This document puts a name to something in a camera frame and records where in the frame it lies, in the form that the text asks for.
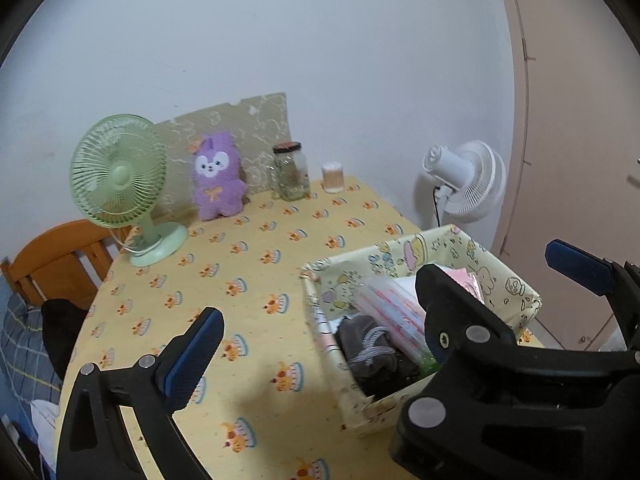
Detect black garment on bed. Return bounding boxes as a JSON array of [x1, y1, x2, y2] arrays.
[[40, 299, 87, 380]]

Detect purple plush bunny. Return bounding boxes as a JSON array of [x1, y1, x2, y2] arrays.
[[192, 131, 247, 221]]

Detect cotton swab container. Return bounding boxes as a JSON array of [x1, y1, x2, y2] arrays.
[[321, 162, 345, 194]]

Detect green desk fan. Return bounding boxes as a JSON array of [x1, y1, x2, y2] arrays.
[[70, 114, 188, 268]]

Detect wooden bed headboard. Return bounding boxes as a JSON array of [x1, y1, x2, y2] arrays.
[[1, 220, 130, 310]]

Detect dark grey drawstring pouch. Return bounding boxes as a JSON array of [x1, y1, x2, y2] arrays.
[[335, 315, 421, 400]]

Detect patterned cardboard panel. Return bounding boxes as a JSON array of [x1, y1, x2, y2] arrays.
[[152, 92, 291, 218]]

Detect glass jar with lid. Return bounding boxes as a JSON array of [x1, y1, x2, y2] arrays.
[[270, 141, 310, 202]]

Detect white standing fan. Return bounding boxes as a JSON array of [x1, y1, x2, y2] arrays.
[[422, 140, 506, 223]]

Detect blue plaid pillow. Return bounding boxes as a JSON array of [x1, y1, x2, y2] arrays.
[[1, 292, 62, 408]]

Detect white clothes on bed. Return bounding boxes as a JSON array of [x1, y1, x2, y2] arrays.
[[1, 400, 60, 478]]

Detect pink small tissue packet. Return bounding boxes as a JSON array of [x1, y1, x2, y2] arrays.
[[442, 266, 485, 304]]

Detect clear striped plastic pack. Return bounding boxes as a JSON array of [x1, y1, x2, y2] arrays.
[[352, 275, 433, 365]]

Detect patterned storage box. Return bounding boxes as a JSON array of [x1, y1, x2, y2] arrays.
[[300, 224, 542, 436]]

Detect yellow patterned tablecloth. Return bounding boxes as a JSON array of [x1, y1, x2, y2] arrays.
[[53, 173, 547, 480]]

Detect pink door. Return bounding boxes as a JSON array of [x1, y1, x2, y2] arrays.
[[494, 0, 639, 351]]

